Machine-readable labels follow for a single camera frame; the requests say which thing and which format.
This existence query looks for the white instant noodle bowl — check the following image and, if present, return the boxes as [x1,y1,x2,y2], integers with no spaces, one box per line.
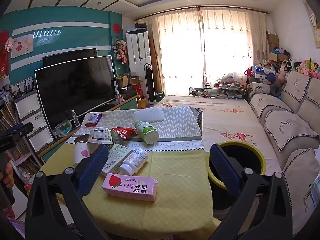
[86,127,113,145]

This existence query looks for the green white drink bottle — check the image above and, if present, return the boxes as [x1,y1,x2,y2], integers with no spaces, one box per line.
[134,119,159,145]

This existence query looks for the pink plush toy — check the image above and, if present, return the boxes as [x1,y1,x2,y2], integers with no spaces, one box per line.
[275,65,288,82]

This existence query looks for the large flat television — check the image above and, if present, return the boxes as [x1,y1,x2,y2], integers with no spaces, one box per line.
[34,55,117,137]

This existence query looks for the green snack packet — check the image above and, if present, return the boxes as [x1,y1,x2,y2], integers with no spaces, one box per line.
[111,133,125,145]

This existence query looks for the dark brown lid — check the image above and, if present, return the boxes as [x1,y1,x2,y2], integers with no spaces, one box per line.
[65,134,90,144]

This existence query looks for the green clear plastic bag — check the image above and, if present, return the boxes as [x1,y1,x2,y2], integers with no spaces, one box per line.
[55,119,73,137]

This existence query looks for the red snack packet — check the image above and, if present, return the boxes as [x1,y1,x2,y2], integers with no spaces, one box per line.
[111,127,138,139]

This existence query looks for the yellow rimmed black bin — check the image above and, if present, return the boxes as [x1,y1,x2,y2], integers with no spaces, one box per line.
[205,141,266,210]

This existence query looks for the white standing air conditioner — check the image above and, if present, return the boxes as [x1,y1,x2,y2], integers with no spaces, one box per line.
[126,29,152,100]

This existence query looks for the brown cardboard box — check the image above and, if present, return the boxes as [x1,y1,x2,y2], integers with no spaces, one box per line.
[116,74,130,88]

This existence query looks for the grey patterned cloth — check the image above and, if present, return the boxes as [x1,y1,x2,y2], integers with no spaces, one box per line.
[72,106,203,153]

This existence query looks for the pink strawberry milk carton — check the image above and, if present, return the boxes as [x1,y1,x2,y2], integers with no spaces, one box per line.
[102,173,158,202]

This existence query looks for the yellow tablecloth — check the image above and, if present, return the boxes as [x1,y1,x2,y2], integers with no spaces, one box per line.
[39,142,222,240]

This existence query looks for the small red blue box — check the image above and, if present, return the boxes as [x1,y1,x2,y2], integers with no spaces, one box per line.
[84,114,102,127]

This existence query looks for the white pill bottle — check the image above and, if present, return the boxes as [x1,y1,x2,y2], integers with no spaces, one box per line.
[119,148,149,176]

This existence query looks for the white folded towel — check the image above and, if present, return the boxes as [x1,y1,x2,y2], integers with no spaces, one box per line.
[133,107,165,123]

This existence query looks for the small black television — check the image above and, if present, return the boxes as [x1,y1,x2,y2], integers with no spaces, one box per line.
[42,48,97,68]

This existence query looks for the white plastic drawer cabinet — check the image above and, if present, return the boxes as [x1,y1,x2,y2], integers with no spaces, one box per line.
[14,90,55,155]

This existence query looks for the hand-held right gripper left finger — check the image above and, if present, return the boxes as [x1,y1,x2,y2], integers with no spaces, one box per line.
[26,144,109,240]

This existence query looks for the bookshelf with books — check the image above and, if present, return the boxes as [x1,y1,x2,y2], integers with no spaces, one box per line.
[0,85,33,178]

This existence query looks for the floral sheet mattress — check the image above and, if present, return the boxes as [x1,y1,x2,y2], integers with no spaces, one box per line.
[155,95,283,170]

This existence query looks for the white printed box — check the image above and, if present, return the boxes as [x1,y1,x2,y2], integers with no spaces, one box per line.
[100,144,133,175]

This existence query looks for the person's left hand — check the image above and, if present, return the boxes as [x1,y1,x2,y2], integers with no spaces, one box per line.
[0,154,15,189]

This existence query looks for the grey neck pillow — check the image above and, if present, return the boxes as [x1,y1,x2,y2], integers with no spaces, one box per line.
[269,82,283,97]

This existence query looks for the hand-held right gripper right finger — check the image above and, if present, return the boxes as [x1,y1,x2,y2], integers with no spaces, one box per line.
[209,144,297,240]

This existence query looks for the stack of cardboard boxes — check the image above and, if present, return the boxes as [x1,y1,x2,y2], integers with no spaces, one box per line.
[267,33,280,63]

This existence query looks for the white paper cup pink heart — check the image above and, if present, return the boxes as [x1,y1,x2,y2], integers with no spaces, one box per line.
[74,141,94,167]

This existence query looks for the beige sofa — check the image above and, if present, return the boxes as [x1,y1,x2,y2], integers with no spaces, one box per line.
[246,70,320,235]

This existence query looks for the blue star print bag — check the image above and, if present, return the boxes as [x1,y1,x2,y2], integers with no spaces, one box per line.
[251,65,272,78]

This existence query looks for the artificial flower decoration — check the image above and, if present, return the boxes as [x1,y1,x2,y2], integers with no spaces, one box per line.
[112,37,128,64]

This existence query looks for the glass coffee table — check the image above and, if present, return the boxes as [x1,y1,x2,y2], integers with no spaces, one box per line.
[189,82,247,99]

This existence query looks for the framed photos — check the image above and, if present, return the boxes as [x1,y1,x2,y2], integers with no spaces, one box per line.
[15,77,35,93]

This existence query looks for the red wall hanging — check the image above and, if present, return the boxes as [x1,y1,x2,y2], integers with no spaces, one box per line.
[0,30,10,80]

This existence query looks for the row of plush toys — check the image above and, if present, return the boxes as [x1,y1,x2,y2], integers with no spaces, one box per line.
[287,58,320,79]

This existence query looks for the wall poster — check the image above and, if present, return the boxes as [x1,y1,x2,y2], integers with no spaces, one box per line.
[10,34,34,59]

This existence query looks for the white tower fan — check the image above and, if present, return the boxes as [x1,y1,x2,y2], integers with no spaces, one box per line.
[144,63,157,105]

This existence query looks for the clear water bottle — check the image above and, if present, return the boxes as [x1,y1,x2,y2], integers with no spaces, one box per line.
[71,109,80,128]

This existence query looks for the curtain rod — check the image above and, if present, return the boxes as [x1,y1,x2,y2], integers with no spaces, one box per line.
[134,5,272,22]

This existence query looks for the cream embroidered curtains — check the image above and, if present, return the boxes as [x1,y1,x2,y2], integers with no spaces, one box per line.
[146,6,268,103]

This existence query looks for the stack of pale folders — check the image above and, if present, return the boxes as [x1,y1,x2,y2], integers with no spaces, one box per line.
[309,172,320,200]

